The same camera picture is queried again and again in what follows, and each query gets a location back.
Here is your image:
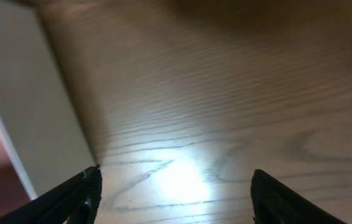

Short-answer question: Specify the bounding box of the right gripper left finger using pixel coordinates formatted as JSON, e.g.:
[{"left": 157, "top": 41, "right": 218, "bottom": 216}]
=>
[{"left": 0, "top": 165, "right": 103, "bottom": 224}]

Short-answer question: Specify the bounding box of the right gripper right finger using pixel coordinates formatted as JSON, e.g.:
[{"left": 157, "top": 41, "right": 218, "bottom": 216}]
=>
[{"left": 250, "top": 169, "right": 345, "bottom": 224}]

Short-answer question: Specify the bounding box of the white box with pink interior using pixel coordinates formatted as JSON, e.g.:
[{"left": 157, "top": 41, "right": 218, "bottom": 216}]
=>
[{"left": 0, "top": 1, "right": 97, "bottom": 202}]

